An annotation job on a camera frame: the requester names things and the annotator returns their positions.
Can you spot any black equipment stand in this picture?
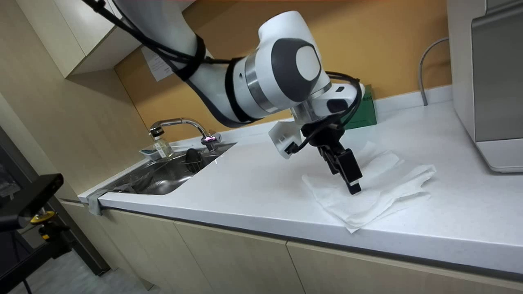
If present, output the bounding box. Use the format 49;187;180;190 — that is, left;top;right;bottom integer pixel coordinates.
0;128;111;294

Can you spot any beige wall cabinet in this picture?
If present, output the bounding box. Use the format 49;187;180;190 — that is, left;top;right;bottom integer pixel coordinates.
15;0;198;80

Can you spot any yellow black clamp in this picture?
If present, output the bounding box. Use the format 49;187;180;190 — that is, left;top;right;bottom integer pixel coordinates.
30;211;57;242

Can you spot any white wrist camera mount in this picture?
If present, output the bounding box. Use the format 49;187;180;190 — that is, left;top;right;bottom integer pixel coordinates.
268;120;304;161

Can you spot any gray curved hose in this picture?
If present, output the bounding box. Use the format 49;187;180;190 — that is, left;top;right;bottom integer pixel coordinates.
417;36;451;108

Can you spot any white cleaning cloth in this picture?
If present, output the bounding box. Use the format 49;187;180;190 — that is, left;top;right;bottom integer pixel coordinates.
301;143;438;236

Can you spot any white paper note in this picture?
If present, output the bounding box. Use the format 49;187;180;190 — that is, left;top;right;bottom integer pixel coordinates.
142;46;182;84

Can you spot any beige base cabinet door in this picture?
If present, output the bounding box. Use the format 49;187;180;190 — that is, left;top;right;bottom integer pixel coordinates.
285;241;523;294
59;200;218;294
172;219;307;294

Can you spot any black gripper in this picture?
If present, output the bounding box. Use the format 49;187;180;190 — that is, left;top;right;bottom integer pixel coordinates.
301;116;365;196

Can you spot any green tissue box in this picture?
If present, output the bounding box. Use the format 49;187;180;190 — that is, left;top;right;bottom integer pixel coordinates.
342;84;379;131

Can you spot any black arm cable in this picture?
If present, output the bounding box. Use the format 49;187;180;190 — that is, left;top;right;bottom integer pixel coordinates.
80;0;366;157

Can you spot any white water dispenser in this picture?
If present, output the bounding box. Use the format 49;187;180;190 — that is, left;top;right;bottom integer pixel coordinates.
445;0;523;177

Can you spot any stainless steel sink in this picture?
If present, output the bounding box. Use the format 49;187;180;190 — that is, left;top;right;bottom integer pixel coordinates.
100;141;239;198

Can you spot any chrome faucet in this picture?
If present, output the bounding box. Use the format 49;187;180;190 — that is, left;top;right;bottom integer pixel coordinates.
147;116;222;154

